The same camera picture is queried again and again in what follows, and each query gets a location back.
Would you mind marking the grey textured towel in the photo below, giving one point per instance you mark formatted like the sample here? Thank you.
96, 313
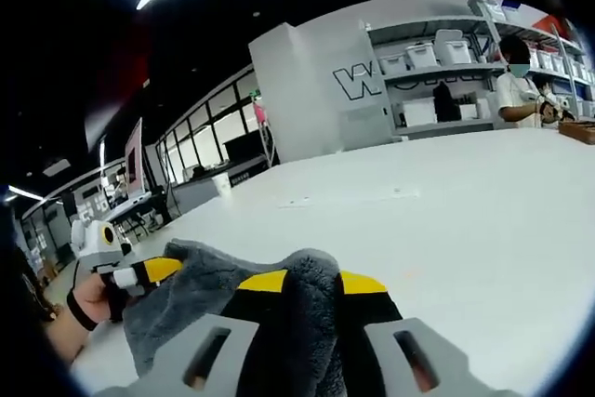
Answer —
200, 285

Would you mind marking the open laptop pink screen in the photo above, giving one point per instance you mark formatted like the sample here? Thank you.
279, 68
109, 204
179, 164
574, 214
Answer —
135, 160

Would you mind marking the white flat box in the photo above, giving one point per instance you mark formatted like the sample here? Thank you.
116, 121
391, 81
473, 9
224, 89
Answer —
418, 111

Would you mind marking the person's left hand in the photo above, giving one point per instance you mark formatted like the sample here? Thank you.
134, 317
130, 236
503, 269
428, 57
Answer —
90, 297

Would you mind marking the white standing desk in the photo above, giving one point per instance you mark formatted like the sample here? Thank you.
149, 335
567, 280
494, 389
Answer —
122, 213

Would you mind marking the ceiling air conditioner unit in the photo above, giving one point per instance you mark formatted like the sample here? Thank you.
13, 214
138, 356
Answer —
56, 168

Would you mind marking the white paper cup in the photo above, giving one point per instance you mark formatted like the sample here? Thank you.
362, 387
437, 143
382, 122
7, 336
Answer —
221, 181

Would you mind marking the black monitor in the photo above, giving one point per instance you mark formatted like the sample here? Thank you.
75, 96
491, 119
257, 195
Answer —
241, 143

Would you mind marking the silver step ladder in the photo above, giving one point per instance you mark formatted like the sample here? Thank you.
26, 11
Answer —
268, 146

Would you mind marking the red ceiling screen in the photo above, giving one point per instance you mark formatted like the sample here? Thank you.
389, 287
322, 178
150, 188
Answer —
139, 57

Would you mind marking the pink cloth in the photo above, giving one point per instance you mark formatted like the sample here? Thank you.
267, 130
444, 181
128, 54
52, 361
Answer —
260, 111

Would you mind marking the black bag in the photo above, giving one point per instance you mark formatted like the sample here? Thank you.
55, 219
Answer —
445, 101

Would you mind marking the grey metal shelf rack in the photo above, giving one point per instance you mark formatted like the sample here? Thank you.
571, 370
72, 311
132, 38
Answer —
465, 71

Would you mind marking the brown woven basket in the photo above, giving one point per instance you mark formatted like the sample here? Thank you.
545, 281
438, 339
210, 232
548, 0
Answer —
578, 131

